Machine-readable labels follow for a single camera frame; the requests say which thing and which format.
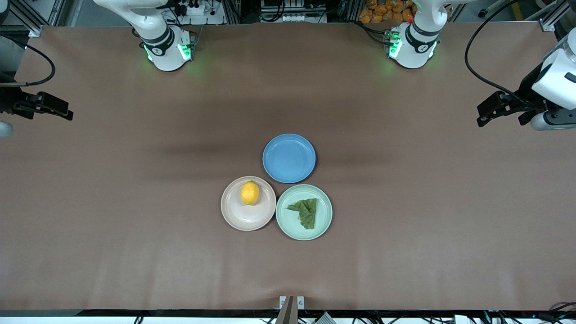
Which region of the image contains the blue round plate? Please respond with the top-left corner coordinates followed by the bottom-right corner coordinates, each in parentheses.
top-left (262, 133), bottom-right (317, 184)

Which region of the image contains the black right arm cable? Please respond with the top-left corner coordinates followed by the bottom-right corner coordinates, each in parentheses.
top-left (0, 43), bottom-right (56, 87)

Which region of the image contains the yellow lemon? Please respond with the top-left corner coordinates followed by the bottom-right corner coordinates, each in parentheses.
top-left (240, 180), bottom-right (260, 206)

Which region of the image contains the pale green round plate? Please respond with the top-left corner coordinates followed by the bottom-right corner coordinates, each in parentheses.
top-left (275, 184), bottom-right (333, 241)

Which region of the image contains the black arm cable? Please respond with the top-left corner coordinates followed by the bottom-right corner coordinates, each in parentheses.
top-left (0, 43), bottom-right (56, 87)
top-left (464, 0), bottom-right (540, 105)

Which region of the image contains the bag of oranges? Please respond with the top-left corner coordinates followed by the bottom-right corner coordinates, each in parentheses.
top-left (358, 0), bottom-right (417, 24)

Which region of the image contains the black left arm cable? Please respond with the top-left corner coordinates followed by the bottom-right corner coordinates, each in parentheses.
top-left (464, 0), bottom-right (540, 105)

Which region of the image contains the aluminium frame profile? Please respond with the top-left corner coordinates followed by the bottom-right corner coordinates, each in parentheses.
top-left (538, 0), bottom-right (576, 32)
top-left (8, 0), bottom-right (68, 37)

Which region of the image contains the white power strip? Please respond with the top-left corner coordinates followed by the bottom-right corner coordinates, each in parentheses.
top-left (173, 0), bottom-right (208, 17)

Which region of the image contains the beige round plate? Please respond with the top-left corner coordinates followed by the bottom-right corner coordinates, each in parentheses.
top-left (220, 175), bottom-right (277, 232)

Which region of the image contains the white electronics rack unit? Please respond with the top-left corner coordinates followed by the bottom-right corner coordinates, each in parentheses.
top-left (260, 0), bottom-right (327, 23)

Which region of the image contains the camera post with white brackets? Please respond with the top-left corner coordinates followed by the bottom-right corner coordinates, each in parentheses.
top-left (279, 295), bottom-right (305, 324)

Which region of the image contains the green lettuce leaf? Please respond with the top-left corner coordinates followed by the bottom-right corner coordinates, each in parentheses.
top-left (287, 198), bottom-right (318, 230)

